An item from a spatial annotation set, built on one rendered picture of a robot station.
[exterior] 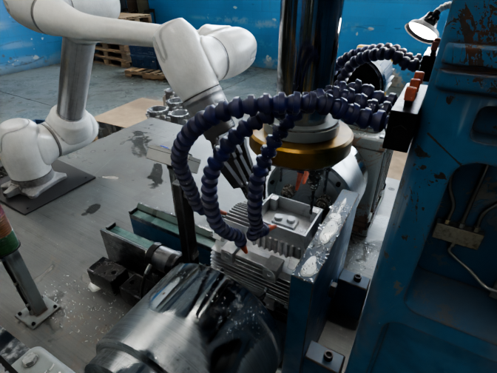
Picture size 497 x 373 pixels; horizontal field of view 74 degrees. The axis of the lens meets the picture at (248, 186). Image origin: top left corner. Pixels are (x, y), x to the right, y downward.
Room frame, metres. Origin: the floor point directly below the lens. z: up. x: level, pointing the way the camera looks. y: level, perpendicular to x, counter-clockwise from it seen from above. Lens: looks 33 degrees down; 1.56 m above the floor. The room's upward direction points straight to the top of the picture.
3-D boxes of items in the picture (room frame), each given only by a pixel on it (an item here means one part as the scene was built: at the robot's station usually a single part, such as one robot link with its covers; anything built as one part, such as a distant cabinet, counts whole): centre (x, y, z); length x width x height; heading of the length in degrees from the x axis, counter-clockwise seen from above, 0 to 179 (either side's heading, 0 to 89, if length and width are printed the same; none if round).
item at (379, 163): (1.08, -0.35, 0.99); 0.35 x 0.31 x 0.37; 150
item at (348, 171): (0.87, -0.23, 1.04); 0.37 x 0.25 x 0.25; 150
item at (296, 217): (0.55, -0.08, 1.11); 0.12 x 0.11 x 0.07; 60
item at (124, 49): (7.42, 2.68, 0.45); 1.26 x 0.86 x 0.89; 59
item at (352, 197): (0.49, -0.19, 0.97); 0.30 x 0.11 x 0.34; 150
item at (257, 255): (0.57, -0.05, 1.02); 0.20 x 0.19 x 0.19; 60
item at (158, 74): (6.28, 1.53, 0.39); 1.20 x 0.80 x 0.79; 67
